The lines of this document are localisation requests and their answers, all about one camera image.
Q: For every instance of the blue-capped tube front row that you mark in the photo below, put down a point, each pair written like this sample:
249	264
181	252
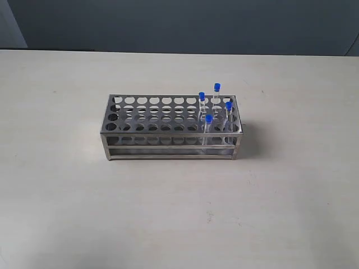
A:
206	128

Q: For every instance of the blue-capped tube end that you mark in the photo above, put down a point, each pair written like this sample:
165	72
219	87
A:
229	125

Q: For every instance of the stainless steel test tube rack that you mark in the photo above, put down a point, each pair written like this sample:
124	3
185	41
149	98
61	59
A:
168	127

